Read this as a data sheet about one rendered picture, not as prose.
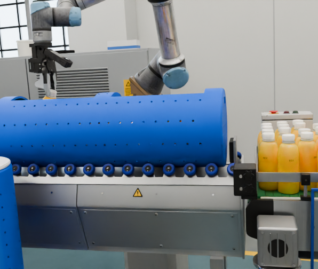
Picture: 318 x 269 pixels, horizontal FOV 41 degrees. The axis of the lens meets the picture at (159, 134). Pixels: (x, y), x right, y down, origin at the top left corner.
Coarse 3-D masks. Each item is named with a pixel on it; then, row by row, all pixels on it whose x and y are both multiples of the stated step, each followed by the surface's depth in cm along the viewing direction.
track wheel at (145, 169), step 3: (144, 165) 151; (147, 165) 151; (150, 165) 151; (153, 165) 151; (144, 168) 151; (147, 168) 150; (150, 168) 150; (153, 168) 150; (144, 171) 150; (147, 171) 150; (150, 171) 149; (153, 171) 150; (144, 174) 151; (147, 174) 149; (150, 174) 150
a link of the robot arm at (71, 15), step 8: (56, 8) 165; (64, 8) 165; (72, 8) 166; (56, 16) 164; (64, 16) 164; (72, 16) 165; (80, 16) 166; (56, 24) 166; (64, 24) 166; (72, 24) 167; (80, 24) 168
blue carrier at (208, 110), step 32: (96, 96) 156; (128, 96) 152; (160, 96) 149; (192, 96) 146; (224, 96) 151; (0, 128) 157; (32, 128) 154; (64, 128) 151; (96, 128) 148; (128, 128) 146; (160, 128) 143; (192, 128) 141; (224, 128) 148; (32, 160) 160; (64, 160) 157; (96, 160) 154; (128, 160) 152; (160, 160) 149; (192, 160) 147; (224, 160) 146
